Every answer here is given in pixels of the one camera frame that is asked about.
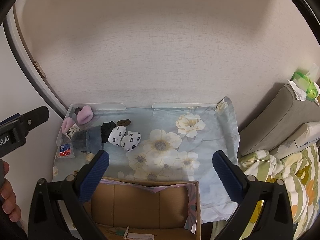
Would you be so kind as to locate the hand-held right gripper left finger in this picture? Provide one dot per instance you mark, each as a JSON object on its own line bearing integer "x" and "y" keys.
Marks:
{"x": 96, "y": 172}

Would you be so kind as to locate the pink fluffy cuff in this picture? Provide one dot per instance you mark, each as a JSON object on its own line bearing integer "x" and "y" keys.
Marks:
{"x": 85, "y": 116}
{"x": 67, "y": 125}

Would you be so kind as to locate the green tissue pack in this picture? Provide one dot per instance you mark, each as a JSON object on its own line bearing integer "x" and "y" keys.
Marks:
{"x": 303, "y": 82}

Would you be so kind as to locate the white spotted sock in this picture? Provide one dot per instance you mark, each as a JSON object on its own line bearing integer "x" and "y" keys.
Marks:
{"x": 131, "y": 141}
{"x": 117, "y": 135}

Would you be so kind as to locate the grey fuzzy sock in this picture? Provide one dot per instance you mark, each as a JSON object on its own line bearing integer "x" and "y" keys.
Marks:
{"x": 86, "y": 138}

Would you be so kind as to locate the person's left hand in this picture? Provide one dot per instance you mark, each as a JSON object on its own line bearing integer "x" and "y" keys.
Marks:
{"x": 8, "y": 205}

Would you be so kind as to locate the printed small box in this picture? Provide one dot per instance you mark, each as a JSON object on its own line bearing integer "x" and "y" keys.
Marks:
{"x": 73, "y": 131}

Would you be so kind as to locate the brown spotted sock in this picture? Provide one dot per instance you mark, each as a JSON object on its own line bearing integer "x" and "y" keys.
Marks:
{"x": 123, "y": 122}

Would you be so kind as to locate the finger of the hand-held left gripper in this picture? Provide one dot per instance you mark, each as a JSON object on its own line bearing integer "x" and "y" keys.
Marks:
{"x": 35, "y": 118}

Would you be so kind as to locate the white pillow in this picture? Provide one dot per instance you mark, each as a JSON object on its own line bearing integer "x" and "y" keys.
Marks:
{"x": 305, "y": 132}

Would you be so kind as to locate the blue and red packet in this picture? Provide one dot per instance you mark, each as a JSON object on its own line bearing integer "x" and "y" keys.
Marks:
{"x": 65, "y": 150}

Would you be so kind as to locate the black round lid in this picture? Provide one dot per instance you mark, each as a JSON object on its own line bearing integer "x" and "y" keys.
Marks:
{"x": 77, "y": 110}

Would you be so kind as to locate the striped floral blanket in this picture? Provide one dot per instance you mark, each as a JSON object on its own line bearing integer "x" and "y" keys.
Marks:
{"x": 300, "y": 180}

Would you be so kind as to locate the small beige block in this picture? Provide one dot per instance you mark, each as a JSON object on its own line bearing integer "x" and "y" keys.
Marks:
{"x": 88, "y": 157}

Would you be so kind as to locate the grey cushion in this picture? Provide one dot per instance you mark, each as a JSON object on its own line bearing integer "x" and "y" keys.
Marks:
{"x": 275, "y": 115}

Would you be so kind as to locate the white desktop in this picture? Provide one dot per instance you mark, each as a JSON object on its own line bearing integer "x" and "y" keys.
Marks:
{"x": 110, "y": 105}

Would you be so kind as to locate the cardboard box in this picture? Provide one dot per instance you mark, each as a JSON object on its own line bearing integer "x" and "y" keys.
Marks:
{"x": 140, "y": 205}

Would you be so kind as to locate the door frame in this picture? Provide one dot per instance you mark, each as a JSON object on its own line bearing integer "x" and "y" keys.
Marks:
{"x": 30, "y": 76}

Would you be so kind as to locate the door hinge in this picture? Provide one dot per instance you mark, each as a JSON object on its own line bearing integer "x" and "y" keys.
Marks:
{"x": 39, "y": 69}

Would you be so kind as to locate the black sock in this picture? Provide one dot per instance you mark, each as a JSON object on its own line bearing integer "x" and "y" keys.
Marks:
{"x": 107, "y": 130}

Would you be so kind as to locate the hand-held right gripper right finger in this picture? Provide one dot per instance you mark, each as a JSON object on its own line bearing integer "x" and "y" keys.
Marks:
{"x": 226, "y": 175}

